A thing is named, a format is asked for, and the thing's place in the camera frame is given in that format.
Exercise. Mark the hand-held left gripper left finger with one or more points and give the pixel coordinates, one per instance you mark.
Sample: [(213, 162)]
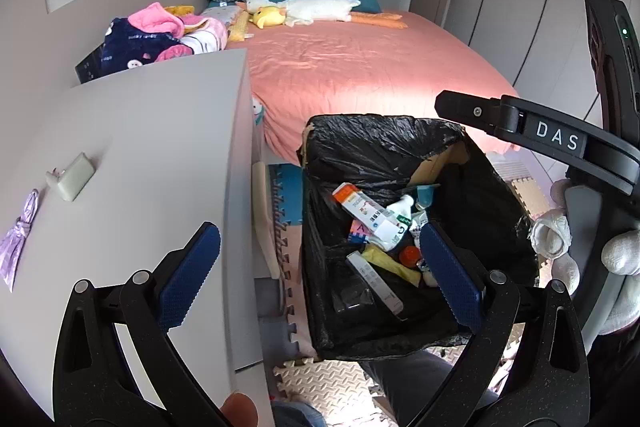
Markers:
[(190, 277)]

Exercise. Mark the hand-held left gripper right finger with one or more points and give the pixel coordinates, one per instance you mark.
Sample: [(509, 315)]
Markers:
[(450, 277)]

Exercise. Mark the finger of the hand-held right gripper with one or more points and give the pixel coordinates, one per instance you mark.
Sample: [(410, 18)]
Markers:
[(475, 109)]

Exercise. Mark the trash bin with black bag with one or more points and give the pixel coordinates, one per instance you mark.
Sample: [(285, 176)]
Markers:
[(350, 147)]

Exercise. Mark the person's right hand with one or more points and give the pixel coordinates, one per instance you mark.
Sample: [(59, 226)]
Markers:
[(550, 232)]

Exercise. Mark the person's left hand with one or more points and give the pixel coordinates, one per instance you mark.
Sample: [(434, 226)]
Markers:
[(241, 409)]

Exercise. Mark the red round cap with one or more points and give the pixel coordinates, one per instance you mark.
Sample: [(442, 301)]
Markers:
[(409, 256)]

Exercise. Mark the yellow wrapper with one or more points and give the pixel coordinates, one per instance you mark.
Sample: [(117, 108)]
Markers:
[(387, 264)]

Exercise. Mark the long white box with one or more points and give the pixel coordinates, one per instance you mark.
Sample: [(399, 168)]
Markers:
[(377, 284)]

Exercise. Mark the white bottle green label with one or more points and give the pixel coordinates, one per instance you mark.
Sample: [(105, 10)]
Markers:
[(397, 219)]

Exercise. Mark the teal plastic cup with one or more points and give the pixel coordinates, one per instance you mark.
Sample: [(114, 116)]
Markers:
[(427, 196)]

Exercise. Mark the pink and blue packet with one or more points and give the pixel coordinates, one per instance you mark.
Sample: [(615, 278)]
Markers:
[(362, 232)]

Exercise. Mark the bed with pink sheet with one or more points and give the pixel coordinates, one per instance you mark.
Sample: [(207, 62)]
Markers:
[(375, 67)]

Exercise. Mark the orange and white carton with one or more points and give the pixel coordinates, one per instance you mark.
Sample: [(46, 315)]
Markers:
[(362, 209)]

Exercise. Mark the white desk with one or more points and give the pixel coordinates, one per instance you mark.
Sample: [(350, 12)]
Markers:
[(150, 132)]

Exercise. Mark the foam floor mat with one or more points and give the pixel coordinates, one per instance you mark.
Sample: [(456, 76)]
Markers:
[(320, 382)]

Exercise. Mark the purple ribbon bow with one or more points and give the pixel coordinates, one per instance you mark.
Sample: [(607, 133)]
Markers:
[(17, 242)]

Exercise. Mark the white cat plush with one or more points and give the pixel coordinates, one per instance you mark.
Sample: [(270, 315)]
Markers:
[(257, 109)]

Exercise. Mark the white goose plush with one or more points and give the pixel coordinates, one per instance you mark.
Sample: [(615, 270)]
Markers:
[(315, 9)]

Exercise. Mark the yellow duck plush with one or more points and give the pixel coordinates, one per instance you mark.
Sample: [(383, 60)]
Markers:
[(267, 17)]

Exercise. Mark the black tablet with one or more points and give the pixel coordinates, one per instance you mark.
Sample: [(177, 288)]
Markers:
[(90, 66)]

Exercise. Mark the navy patterned garment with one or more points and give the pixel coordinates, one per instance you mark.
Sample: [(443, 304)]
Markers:
[(135, 49)]

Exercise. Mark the white cartoon blanket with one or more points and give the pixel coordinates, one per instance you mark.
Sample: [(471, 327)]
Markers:
[(207, 37)]

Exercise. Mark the yellow patterned long pillow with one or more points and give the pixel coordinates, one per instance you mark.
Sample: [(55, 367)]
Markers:
[(239, 27)]

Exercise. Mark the pink fleece garment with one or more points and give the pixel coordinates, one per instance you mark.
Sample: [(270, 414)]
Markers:
[(155, 19)]

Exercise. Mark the yellow garment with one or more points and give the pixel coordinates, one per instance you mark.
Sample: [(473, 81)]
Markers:
[(180, 10)]

